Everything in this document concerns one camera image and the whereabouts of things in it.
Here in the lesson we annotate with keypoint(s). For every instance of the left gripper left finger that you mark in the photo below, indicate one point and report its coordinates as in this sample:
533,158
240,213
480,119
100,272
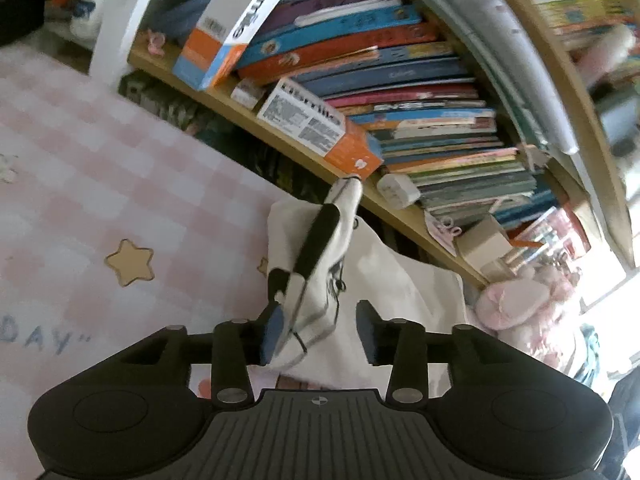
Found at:
237,345

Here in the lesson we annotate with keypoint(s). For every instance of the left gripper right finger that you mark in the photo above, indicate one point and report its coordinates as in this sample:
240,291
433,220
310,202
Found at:
400,344

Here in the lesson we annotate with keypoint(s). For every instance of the white printed tote bag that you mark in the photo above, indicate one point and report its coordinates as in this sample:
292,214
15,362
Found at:
319,342

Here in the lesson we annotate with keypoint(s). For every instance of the pink binder clip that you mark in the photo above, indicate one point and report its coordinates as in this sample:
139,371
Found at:
443,230

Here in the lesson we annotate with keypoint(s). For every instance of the white pink plush bunny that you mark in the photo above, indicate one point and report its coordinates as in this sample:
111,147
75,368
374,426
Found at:
538,314

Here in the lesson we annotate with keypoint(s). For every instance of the beige pen holder box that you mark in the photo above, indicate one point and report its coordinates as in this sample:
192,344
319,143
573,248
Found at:
484,243

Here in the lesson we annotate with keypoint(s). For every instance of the white eraser block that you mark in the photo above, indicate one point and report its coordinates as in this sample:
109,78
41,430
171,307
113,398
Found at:
398,190

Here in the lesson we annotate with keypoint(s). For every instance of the pink checkered desk mat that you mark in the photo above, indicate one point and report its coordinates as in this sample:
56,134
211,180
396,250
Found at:
114,224

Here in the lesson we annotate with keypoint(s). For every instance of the red book stack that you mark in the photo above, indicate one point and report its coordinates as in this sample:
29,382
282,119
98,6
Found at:
556,231

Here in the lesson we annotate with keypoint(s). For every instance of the white orange flat box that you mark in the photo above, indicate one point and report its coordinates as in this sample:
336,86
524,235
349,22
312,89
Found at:
318,126

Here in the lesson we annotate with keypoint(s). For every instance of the white wooden bookshelf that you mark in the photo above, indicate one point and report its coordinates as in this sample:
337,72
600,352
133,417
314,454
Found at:
484,80

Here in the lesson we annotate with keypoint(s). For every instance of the row of leaning books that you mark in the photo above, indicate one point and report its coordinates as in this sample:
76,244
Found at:
387,66

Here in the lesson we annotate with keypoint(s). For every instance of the usmile white orange box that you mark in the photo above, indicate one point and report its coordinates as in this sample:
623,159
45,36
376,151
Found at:
219,39

